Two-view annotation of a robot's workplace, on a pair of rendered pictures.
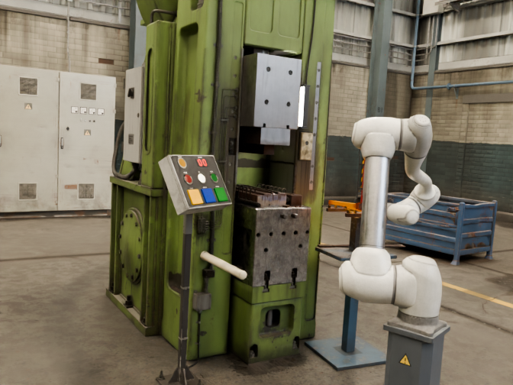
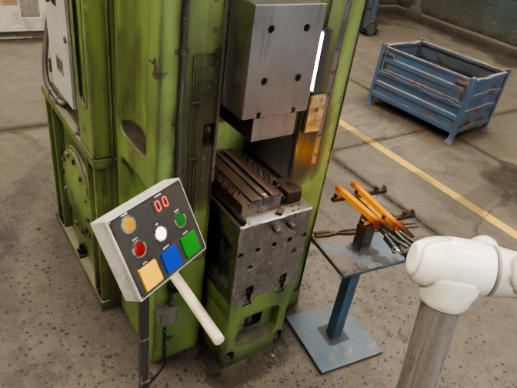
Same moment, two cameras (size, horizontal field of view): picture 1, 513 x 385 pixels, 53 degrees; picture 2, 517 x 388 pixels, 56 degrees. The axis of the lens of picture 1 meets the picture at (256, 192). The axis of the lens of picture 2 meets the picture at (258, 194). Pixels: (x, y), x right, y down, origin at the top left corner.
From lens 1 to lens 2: 1.51 m
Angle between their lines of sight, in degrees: 28
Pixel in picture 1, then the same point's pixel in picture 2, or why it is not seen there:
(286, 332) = (267, 329)
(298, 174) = (298, 149)
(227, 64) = (203, 14)
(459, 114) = not seen: outside the picture
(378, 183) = (437, 352)
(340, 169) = not seen: outside the picture
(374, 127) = (452, 274)
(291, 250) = (282, 259)
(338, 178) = not seen: outside the picture
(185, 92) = (135, 29)
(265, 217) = (251, 235)
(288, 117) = (296, 95)
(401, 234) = (395, 97)
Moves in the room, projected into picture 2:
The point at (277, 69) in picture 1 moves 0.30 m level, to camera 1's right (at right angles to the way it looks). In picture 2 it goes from (286, 27) to (372, 38)
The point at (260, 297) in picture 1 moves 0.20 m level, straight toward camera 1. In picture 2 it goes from (239, 312) to (238, 347)
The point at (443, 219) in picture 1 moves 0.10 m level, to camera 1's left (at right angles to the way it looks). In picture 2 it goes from (447, 91) to (438, 90)
